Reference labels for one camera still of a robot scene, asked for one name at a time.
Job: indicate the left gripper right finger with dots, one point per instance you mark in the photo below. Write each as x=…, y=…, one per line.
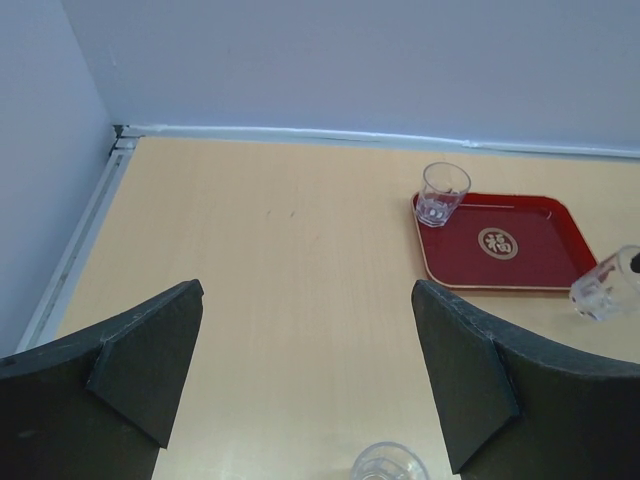
x=515, y=405

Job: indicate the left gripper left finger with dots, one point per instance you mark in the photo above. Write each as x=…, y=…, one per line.
x=100, y=403

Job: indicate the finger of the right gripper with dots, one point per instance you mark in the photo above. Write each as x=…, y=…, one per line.
x=635, y=264

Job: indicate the clear glass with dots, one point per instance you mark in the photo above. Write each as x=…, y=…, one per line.
x=609, y=288
x=444, y=186
x=388, y=461

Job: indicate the red lacquer tray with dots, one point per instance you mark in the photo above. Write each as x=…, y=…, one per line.
x=501, y=242

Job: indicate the aluminium frame rail left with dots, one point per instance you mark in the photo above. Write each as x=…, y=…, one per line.
x=50, y=311

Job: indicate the aluminium frame rail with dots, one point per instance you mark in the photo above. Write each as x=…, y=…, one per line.
x=50, y=311
x=368, y=139

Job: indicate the aluminium frame rail back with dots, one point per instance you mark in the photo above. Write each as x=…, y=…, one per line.
x=368, y=139

